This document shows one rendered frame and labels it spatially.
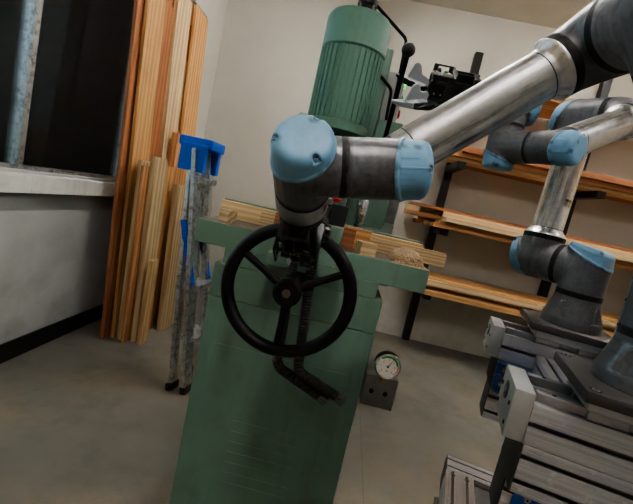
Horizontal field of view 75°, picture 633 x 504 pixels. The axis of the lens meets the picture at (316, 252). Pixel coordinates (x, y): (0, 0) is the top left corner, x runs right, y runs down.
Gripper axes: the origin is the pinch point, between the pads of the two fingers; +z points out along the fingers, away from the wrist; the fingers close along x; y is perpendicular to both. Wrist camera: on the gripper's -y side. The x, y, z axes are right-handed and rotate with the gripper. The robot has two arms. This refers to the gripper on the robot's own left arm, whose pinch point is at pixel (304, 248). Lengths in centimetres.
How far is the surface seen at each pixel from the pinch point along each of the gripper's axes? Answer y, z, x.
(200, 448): 42, 52, -19
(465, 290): -87, 211, 101
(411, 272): -9.5, 22.0, 24.9
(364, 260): -9.9, 21.9, 13.0
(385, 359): 11.7, 27.4, 22.8
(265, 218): -21.0, 33.3, -16.5
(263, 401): 27, 43, -4
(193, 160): -63, 78, -65
